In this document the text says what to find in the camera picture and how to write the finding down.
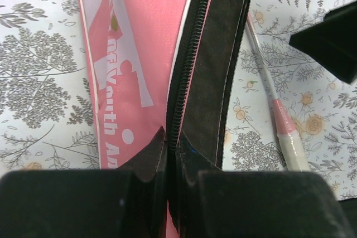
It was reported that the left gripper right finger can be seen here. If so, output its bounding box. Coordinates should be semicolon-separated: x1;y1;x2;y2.
174;130;355;238

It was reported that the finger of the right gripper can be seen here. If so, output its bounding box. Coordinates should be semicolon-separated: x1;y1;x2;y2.
289;2;356;84

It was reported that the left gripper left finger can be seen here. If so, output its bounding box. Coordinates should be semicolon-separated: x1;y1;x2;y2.
0;126;170;238

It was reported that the pink badminton racket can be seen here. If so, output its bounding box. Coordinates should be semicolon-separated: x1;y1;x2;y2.
246;15;310;172

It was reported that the pink racket cover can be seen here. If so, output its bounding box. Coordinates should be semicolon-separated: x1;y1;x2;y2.
79;0;250;237

